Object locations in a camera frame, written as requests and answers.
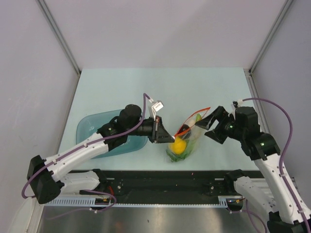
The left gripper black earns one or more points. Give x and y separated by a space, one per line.
159 134

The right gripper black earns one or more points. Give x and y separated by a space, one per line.
220 114

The fake yellow lemon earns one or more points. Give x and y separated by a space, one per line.
178 146

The clear zip top bag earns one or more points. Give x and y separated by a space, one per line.
187 138

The fake dark plum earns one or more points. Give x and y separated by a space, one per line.
185 131

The fake green lettuce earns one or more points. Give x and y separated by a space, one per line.
182 155

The fake white cauliflower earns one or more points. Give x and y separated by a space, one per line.
192 120

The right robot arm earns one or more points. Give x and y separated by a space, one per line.
284 210

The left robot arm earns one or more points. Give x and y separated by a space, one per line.
52 176

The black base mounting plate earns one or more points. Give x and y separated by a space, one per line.
206 182

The teal plastic container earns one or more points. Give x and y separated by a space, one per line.
91 123

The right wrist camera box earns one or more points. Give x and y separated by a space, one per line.
236 104

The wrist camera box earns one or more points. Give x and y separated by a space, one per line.
155 107
236 104

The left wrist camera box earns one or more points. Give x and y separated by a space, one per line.
155 107

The white slotted cable duct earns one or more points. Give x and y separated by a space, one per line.
104 201

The right aluminium frame post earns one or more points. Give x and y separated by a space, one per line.
271 34

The aluminium frame post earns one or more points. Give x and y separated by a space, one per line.
46 12
271 34

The left aluminium frame post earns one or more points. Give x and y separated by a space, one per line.
46 12

